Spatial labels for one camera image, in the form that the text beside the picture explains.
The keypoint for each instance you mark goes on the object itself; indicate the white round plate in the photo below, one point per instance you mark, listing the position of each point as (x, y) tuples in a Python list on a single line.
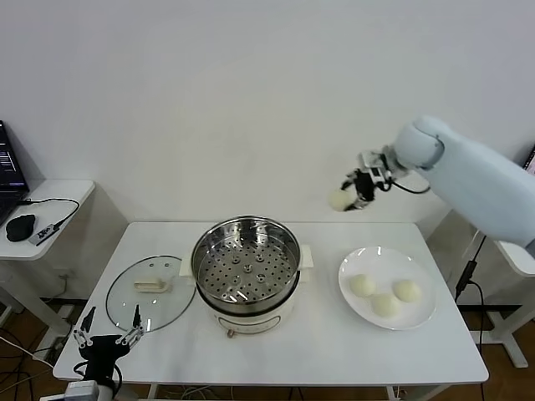
[(353, 307)]

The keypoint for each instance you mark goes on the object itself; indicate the white steamed baozi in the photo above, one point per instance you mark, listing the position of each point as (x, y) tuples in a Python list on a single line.
[(362, 286), (385, 306), (339, 200), (406, 290)]

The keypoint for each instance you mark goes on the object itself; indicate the grey USB hub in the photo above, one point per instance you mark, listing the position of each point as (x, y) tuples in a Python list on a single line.
[(44, 234)]

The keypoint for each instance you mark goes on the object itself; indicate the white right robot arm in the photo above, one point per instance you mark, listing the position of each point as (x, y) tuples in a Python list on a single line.
[(472, 175)]

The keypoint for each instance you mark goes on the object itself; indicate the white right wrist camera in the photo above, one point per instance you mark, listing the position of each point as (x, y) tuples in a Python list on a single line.
[(374, 163)]

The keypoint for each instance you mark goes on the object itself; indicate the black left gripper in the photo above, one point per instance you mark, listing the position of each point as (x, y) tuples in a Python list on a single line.
[(102, 351)]

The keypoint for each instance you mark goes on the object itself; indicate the grey laptop with bright screen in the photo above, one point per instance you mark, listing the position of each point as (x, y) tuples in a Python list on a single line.
[(531, 163)]

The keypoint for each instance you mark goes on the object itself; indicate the black computer mouse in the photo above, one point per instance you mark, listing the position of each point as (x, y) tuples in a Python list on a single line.
[(21, 227)]

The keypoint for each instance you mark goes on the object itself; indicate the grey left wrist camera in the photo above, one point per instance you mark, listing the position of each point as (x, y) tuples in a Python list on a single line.
[(81, 389)]

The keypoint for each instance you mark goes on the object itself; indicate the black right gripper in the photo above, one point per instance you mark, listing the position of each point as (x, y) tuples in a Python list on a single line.
[(364, 186)]

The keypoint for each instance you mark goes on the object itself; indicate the black laptop with dark screen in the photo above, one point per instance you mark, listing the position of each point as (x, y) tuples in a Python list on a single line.
[(8, 167)]

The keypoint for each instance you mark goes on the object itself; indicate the white side desk with mouse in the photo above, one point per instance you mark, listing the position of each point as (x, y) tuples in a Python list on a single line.
[(67, 188)]

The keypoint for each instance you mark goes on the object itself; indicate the perforated stainless steel steamer basket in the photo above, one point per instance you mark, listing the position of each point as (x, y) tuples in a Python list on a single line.
[(280, 288)]

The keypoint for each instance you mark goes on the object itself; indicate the cream electric cooker pot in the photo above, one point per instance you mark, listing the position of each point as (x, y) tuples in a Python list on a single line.
[(251, 323)]

